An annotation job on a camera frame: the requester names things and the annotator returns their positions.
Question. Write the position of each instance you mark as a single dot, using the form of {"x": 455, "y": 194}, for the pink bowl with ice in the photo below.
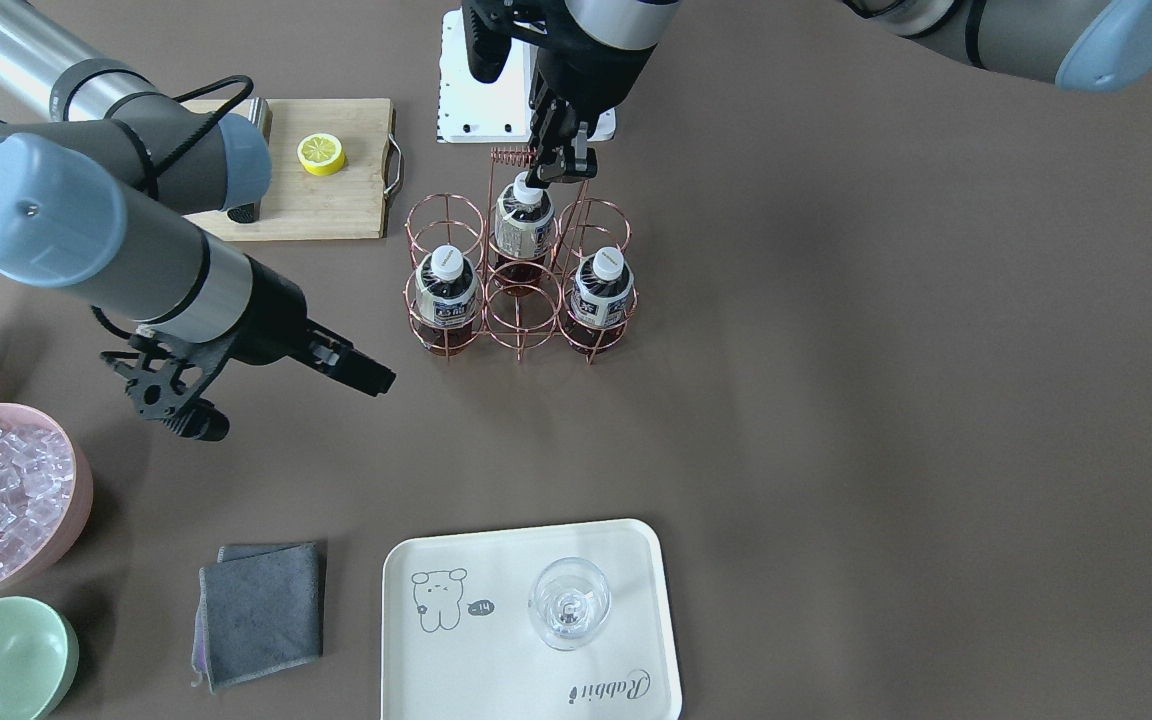
{"x": 46, "y": 492}

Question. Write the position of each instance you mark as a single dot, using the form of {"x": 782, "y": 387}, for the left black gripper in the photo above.
{"x": 591, "y": 75}

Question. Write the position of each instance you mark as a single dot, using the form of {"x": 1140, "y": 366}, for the grey folded cloth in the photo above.
{"x": 260, "y": 611}

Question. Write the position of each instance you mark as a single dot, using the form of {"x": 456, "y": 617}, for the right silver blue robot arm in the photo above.
{"x": 97, "y": 201}

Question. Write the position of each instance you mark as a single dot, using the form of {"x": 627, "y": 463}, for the half lemon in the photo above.
{"x": 321, "y": 154}

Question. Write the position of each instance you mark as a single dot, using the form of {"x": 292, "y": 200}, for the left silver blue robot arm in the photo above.
{"x": 1091, "y": 46}

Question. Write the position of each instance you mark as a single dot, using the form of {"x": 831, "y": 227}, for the copper wire bottle basket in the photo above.
{"x": 518, "y": 303}

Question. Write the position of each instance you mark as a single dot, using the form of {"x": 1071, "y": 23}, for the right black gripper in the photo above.
{"x": 273, "y": 320}

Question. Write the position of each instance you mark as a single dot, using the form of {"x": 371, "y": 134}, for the cream serving tray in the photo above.
{"x": 457, "y": 641}

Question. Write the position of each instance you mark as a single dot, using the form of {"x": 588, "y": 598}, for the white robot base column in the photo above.
{"x": 471, "y": 111}

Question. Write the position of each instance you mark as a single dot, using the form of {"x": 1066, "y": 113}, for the green bowl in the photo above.
{"x": 39, "y": 656}

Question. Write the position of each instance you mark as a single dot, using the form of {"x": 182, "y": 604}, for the wooden cutting board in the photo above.
{"x": 352, "y": 204}

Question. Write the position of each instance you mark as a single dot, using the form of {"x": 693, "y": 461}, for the tea bottle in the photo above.
{"x": 448, "y": 297}
{"x": 597, "y": 301}
{"x": 523, "y": 235}

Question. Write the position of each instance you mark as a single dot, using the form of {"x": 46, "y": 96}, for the clear wine glass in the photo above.
{"x": 570, "y": 603}

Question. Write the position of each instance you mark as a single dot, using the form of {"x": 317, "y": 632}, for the steel muddler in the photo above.
{"x": 249, "y": 165}

